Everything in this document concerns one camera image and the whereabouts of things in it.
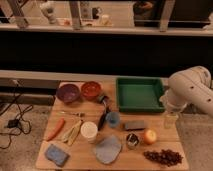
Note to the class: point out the wooden board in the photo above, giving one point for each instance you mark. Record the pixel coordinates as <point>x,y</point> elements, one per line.
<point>81,153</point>

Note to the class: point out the purple bowl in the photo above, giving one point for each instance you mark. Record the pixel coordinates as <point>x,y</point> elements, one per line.
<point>68,93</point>

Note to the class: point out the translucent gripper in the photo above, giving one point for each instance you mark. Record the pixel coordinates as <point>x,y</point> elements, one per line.
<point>170,120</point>

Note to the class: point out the blue cup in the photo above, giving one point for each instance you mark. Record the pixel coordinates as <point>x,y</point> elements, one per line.
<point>113,119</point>

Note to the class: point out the small metal can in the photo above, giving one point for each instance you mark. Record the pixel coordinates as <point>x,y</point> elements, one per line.
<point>132,141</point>

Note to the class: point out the black power adapter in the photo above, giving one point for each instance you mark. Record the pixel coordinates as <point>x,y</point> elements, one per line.
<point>13,123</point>

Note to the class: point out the blue sponge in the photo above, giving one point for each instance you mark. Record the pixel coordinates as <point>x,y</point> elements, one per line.
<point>56,155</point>

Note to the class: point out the pile of dark raisins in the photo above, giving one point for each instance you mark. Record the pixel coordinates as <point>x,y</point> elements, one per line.
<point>164,157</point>

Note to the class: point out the orange apple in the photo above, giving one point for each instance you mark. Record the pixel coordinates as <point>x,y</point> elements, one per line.
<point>149,136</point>

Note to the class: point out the red bowl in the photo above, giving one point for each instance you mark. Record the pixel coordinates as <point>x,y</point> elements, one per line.
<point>90,90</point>

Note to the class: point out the dark grey block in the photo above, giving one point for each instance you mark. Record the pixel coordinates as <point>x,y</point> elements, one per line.
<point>135,125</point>

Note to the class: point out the white cup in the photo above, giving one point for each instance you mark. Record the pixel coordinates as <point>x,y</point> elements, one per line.
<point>89,131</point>

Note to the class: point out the black handled brush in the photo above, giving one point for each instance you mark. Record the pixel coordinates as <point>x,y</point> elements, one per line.
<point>103,99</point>

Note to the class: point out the green plastic tray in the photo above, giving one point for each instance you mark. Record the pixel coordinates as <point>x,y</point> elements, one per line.
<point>139,95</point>

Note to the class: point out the grey blue cloth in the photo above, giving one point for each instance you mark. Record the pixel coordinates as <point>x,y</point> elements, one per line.
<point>108,149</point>

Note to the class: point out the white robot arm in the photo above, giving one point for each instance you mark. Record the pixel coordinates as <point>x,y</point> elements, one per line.
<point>190,86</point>

